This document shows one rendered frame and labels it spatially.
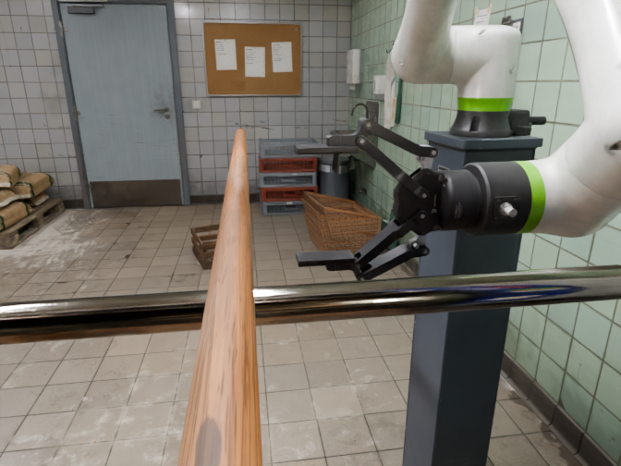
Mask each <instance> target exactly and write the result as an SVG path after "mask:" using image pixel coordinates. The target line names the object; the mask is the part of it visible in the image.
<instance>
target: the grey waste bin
mask: <svg viewBox="0 0 621 466"><path fill-rule="evenodd" d="M318 162H319V164H318V172H319V194H323V195H328V196H333V197H337V198H342V199H347V200H349V176H350V169H348V158H347V157H341V156H340V164H339V173H338V174H336V173H335V172H334V171H333V170H332V166H333V156H325V157H320V158H319V159H318Z"/></svg>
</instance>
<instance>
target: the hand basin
mask: <svg viewBox="0 0 621 466"><path fill-rule="evenodd" d="M358 105H363V106H364V107H365V118H368V119H369V120H371V121H373V122H375V123H377V124H379V115H380V103H379V102H375V101H369V100H366V103H365V104H363V103H359V104H356V105H355V106H354V107H353V108H352V111H351V116H353V113H354V109H355V108H356V107H357V106H358ZM354 132H355V130H330V134H352V133H354ZM367 139H368V140H369V141H370V142H371V143H372V144H374V145H375V146H376V147H377V148H378V136H376V135H374V134H372V133H370V132H369V135H368V138H367ZM358 147H359V146H358ZM340 154H341V153H334V157H333V166H332V170H333V171H334V172H335V173H336V174H338V173H339V164H340ZM355 163H358V165H359V176H360V184H359V189H357V193H360V194H363V193H364V194H365V195H366V194H367V190H366V189H365V188H363V187H362V185H363V176H362V168H361V164H360V163H366V164H368V165H369V166H372V167H376V162H375V161H374V160H373V159H371V158H370V157H369V156H368V155H367V154H366V153H364V152H363V151H362V150H361V149H360V147H359V153H350V156H349V157H348V169H355Z"/></svg>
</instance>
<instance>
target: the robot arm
mask: <svg viewBox="0 0 621 466"><path fill-rule="evenodd" d="M554 2H555V5H556V7H557V9H558V12H559V15H560V17H561V20H562V22H563V24H564V27H565V30H566V35H567V38H568V41H569V44H570V48H571V51H572V55H573V57H574V61H575V65H576V69H577V73H578V80H579V85H580V89H581V96H582V103H583V111H584V120H583V123H582V124H581V125H580V127H579V128H578V129H577V130H576V132H575V133H574V134H573V135H572V136H571V137H570V138H569V139H568V140H567V141H566V142H565V143H564V144H563V145H562V146H561V147H560V148H559V149H558V150H556V151H555V152H554V153H553V154H552V155H551V156H549V157H547V158H543V159H539V160H531V161H511V162H481V163H469V164H467V165H465V166H464V167H463V168H462V170H436V171H435V170H432V161H433V158H434V157H436V156H437V155H438V149H437V148H435V147H432V146H430V145H427V144H417V143H415V142H413V141H410V140H408V139H406V138H404V137H402V136H400V135H398V134H396V133H394V132H393V131H392V130H390V129H387V128H385V127H383V126H381V125H379V124H377V123H375V122H373V121H371V120H369V119H368V118H365V117H362V118H360V119H359V121H358V126H357V129H356V131H355V132H354V133H352V134H330V135H328V136H326V143H322V144H295V145H294V149H295V152H296V154H334V153H359V147H360V149H361V150H362V151H363V152H364V153H366V154H367V155H368V156H369V157H370V158H371V159H373V160H374V161H375V162H376V163H377V164H378V165H380V166H381V167H382V168H383V169H384V170H385V171H387V172H388V173H389V174H390V175H391V176H392V177H393V178H394V179H396V180H397V181H398V182H399V183H398V184H397V185H396V188H395V189H394V193H393V195H394V200H395V201H394V204H393V209H392V213H393V214H394V218H393V219H392V220H391V221H390V222H389V223H388V225H387V226H386V227H385V228H384V229H383V230H382V231H380V232H379V233H378V234H377V235H376V236H374V237H373V238H372V239H371V240H369V241H368V242H367V243H366V244H365V245H364V246H362V247H361V248H360V249H359V250H358V251H356V252H355V253H354V254H352V253H351V251H350V250H342V251H309V252H297V253H296V259H297V262H298V267H307V266H323V265H325V267H326V270H328V271H343V270H351V271H353V274H354V276H355V278H356V279H357V280H371V279H373V278H375V277H377V276H379V275H381V274H383V273H385V272H387V271H389V270H391V269H393V268H394V267H396V266H398V265H400V264H402V263H404V262H406V261H408V260H410V259H412V258H416V257H421V256H426V255H428V254H429V252H430V250H429V248H427V247H426V234H428V233H430V232H432V231H448V230H464V231H465V232H466V233H467V234H468V235H470V236H490V235H507V234H524V233H538V234H547V235H553V236H558V237H563V238H580V237H585V236H588V235H590V234H593V233H595V232H597V231H599V230H601V229H602V228H604V227H605V226H606V224H608V223H609V222H611V221H612V220H613V219H614V218H615V217H616V216H618V215H619V214H620V213H621V0H554ZM457 3H458V0H407V5H406V10H405V14H404V17H403V21H402V24H401V27H400V30H399V33H398V35H397V37H396V41H395V44H394V46H393V49H392V54H391V61H392V66H393V69H394V71H395V73H396V74H397V76H398V77H399V78H400V79H402V80H403V81H405V82H408V83H412V84H455V85H456V86H457V116H456V119H455V121H454V123H453V125H452V127H451V128H450V132H449V134H450V135H454V136H459V137H469V138H509V137H512V136H513V135H523V136H526V135H530V132H531V126H532V125H544V124H545V123H546V117H545V116H530V111H529V110H523V109H510V106H511V104H512V102H513V99H514V94H515V88H516V81H517V74H518V61H519V55H520V47H521V39H522V36H521V33H520V31H519V30H518V29H516V28H513V27H510V26H506V25H461V26H451V25H452V21H453V17H454V15H455V11H456V8H457ZM369 132H370V133H372V134H374V135H376V136H378V137H380V138H381V139H383V140H385V141H388V142H390V143H392V144H394V145H395V146H397V147H399V148H401V149H403V150H405V151H407V152H409V153H413V154H415V160H416V161H418V162H420V164H421V167H420V168H418V169H417V170H415V171H414V172H413V173H411V174H410V175H408V174H407V173H406V172H404V171H403V170H402V169H401V168H400V167H399V166H397V165H396V164H395V163H394V162H393V161H392V160H391V159H389V158H388V157H387V156H386V155H385V154H384V153H383V152H381V151H380V150H379V149H378V148H377V147H376V146H375V145H374V144H372V143H371V142H370V141H369V140H368V139H367V138H368V135H369ZM358 146H359V147H358ZM410 230H411V231H413V232H414V233H416V235H415V237H414V238H413V239H409V240H408V243H405V244H402V245H400V246H398V247H396V248H394V249H392V250H391V251H388V252H386V253H384V254H382V255H380V256H379V257H377V256H378V255H379V254H380V253H381V252H383V251H384V250H385V249H386V248H388V247H389V246H390V245H391V244H392V243H394V242H395V241H396V240H397V239H399V238H403V237H404V236H405V235H407V233H408V232H409V231H410ZM375 257H377V258H375ZM374 258H375V259H374Z"/></svg>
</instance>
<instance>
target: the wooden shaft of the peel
mask: <svg viewBox="0 0 621 466"><path fill-rule="evenodd" d="M177 466H262V432H261V414H260V395H259V376H258V358H257V339H256V321H255V302H254V284H253V265H252V247H251V228H250V192H249V173H248V155H247V136H246V131H245V130H244V129H238V130H237V131H236V135H235V140H234V145H233V151H232V156H231V161H230V167H229V172H228V177H227V182H226V188H225V197H224V203H223V208H222V213H221V219H220V224H219V229H218V235H217V240H216V245H215V251H214V256H213V266H212V271H211V276H210V282H209V287H208V292H207V298H206V302H205V308H204V314H203V318H202V324H201V333H200V339H199V345H198V350H197V355H196V361H195V366H194V371H193V376H192V382H191V387H190V392H189V402H188V407H187V413H186V418H185V423H184V429H183V434H182V439H181V445H180V450H179V455H178V461H177Z"/></svg>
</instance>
